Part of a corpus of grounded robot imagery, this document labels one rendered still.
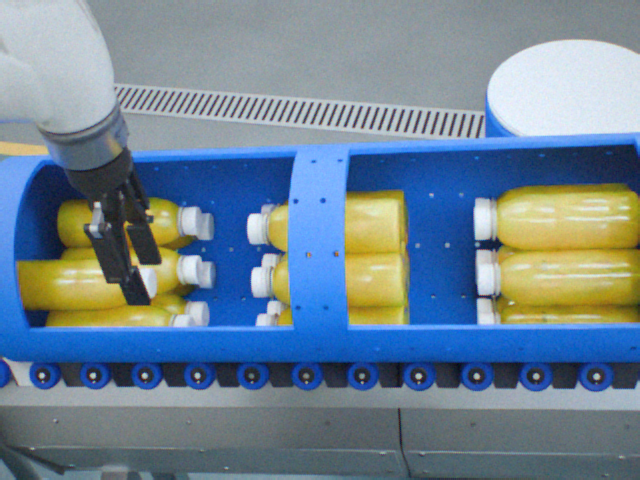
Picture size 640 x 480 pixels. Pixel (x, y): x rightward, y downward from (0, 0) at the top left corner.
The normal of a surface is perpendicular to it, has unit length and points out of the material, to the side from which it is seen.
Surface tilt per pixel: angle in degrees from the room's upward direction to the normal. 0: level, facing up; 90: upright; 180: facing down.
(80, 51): 86
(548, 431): 70
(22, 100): 93
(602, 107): 0
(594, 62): 0
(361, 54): 0
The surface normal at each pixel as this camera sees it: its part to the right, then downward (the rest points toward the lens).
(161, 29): -0.12, -0.68
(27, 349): -0.07, 0.81
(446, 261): -0.15, -0.10
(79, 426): -0.12, 0.46
